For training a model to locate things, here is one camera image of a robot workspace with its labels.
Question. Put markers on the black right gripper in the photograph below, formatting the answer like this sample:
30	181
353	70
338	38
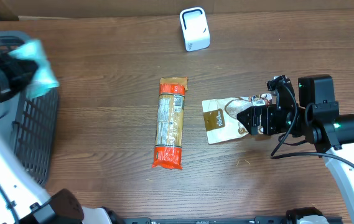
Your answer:
254	112

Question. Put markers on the beige bread snack pouch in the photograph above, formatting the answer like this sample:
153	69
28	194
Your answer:
220	116

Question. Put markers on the orange spaghetti packet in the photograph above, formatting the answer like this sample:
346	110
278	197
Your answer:
170	116

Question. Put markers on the teal wet wipes pack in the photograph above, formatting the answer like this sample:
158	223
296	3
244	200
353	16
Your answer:
43	79

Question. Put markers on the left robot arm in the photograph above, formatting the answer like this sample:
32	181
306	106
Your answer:
23	200

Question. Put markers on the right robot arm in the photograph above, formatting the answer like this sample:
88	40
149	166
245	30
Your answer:
308	124

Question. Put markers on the white barcode scanner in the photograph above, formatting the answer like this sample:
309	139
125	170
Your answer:
195	29

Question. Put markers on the grey plastic mesh basket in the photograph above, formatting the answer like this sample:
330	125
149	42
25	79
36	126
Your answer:
27	125

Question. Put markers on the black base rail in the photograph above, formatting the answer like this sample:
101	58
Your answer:
255	220

